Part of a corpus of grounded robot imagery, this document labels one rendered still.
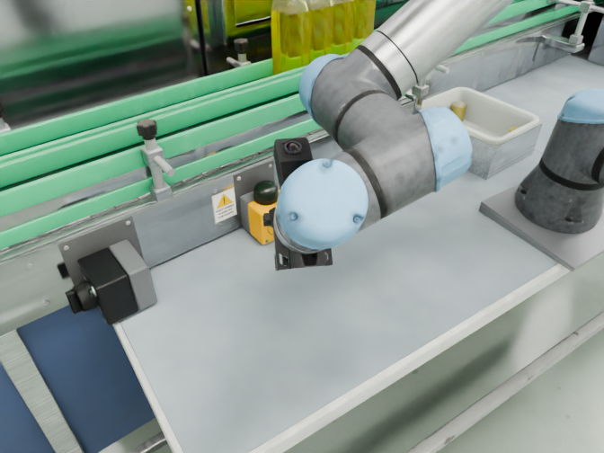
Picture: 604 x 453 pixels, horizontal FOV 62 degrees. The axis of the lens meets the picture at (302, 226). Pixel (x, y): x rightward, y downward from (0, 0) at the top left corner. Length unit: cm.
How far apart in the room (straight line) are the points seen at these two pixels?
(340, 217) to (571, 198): 63
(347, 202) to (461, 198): 66
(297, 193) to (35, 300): 52
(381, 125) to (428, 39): 12
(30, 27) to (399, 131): 70
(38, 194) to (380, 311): 52
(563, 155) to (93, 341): 86
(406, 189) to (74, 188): 49
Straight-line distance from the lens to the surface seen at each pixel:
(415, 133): 48
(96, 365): 102
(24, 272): 82
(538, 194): 101
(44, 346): 94
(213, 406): 71
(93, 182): 79
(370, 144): 48
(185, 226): 88
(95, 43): 105
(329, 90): 56
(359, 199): 43
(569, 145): 95
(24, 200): 78
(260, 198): 87
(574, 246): 101
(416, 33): 58
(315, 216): 42
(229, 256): 89
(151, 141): 77
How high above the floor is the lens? 135
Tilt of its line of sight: 39 degrees down
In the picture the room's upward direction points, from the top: straight up
